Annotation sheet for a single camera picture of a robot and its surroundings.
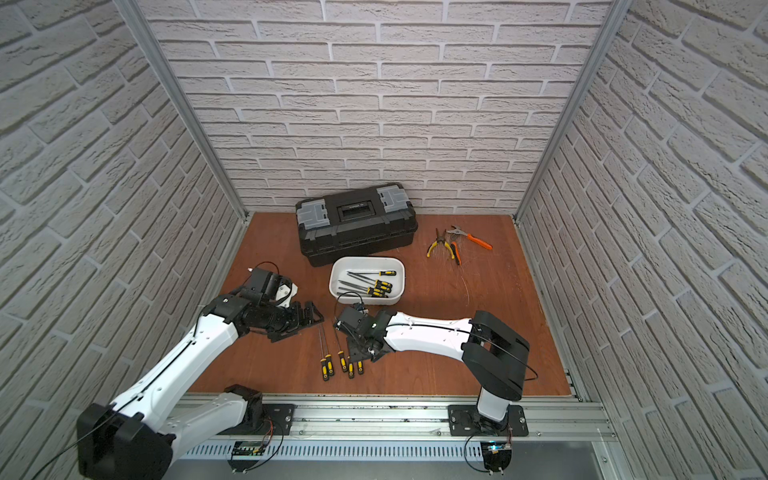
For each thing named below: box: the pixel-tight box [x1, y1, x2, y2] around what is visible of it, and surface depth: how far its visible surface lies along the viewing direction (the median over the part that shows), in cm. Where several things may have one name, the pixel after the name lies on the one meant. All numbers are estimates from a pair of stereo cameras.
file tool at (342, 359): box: [334, 333, 348, 373], surface depth 84 cm
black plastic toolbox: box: [295, 183, 418, 268], surface depth 99 cm
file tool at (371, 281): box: [347, 273, 393, 288], surface depth 101 cm
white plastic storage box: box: [329, 256, 406, 305], surface depth 100 cm
